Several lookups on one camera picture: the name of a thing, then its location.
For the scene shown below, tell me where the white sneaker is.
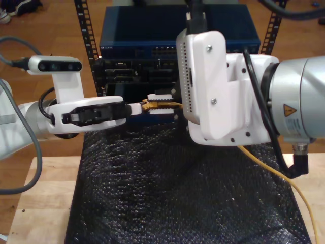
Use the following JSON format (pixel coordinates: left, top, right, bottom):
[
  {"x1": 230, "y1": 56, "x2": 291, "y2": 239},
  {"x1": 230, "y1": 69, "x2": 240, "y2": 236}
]
[{"x1": 0, "y1": 9, "x2": 11, "y2": 25}]

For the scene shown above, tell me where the black bubble mat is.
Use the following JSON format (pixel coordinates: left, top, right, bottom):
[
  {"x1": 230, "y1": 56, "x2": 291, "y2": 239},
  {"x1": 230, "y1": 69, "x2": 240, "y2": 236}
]
[{"x1": 63, "y1": 121, "x2": 312, "y2": 244}]

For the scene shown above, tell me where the black rack frame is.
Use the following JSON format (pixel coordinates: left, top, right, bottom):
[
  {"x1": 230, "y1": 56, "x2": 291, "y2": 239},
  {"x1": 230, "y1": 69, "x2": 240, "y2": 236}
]
[{"x1": 73, "y1": 0, "x2": 282, "y2": 114}]

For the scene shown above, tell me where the dark grey camera cable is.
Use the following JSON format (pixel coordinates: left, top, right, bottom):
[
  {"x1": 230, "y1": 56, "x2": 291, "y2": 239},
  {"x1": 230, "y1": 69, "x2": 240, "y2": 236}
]
[{"x1": 0, "y1": 35, "x2": 43, "y2": 72}]

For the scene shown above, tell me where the black rack shelf tray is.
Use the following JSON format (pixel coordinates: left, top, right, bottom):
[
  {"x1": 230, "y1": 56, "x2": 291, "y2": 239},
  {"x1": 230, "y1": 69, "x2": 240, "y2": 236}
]
[{"x1": 101, "y1": 82, "x2": 187, "y2": 115}]

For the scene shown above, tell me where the blue network switch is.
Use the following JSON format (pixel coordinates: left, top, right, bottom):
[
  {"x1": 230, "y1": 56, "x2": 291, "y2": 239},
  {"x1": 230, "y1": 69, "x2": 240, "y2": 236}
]
[{"x1": 99, "y1": 5, "x2": 262, "y2": 60}]

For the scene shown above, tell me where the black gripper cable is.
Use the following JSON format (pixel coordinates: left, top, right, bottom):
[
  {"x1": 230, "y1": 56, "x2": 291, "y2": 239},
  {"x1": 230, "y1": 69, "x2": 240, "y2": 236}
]
[
  {"x1": 38, "y1": 87, "x2": 60, "y2": 127},
  {"x1": 242, "y1": 48, "x2": 310, "y2": 180}
]

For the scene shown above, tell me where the yellow network cable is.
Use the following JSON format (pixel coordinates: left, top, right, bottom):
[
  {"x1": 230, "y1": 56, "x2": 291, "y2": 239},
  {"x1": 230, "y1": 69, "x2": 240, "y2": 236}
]
[{"x1": 141, "y1": 98, "x2": 320, "y2": 244}]

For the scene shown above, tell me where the black rack server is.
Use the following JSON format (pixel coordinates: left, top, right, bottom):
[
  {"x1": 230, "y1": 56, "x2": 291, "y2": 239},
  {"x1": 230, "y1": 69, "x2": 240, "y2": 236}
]
[{"x1": 92, "y1": 58, "x2": 178, "y2": 84}]

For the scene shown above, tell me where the dark sneaker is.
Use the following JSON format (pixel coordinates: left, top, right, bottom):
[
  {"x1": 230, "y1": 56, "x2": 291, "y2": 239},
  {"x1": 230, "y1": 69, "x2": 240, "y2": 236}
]
[{"x1": 5, "y1": 0, "x2": 43, "y2": 16}]

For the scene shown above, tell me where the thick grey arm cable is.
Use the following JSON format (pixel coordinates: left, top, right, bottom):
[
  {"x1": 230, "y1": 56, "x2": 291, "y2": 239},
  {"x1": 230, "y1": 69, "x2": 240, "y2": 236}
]
[
  {"x1": 0, "y1": 80, "x2": 43, "y2": 195},
  {"x1": 258, "y1": 0, "x2": 325, "y2": 20}
]

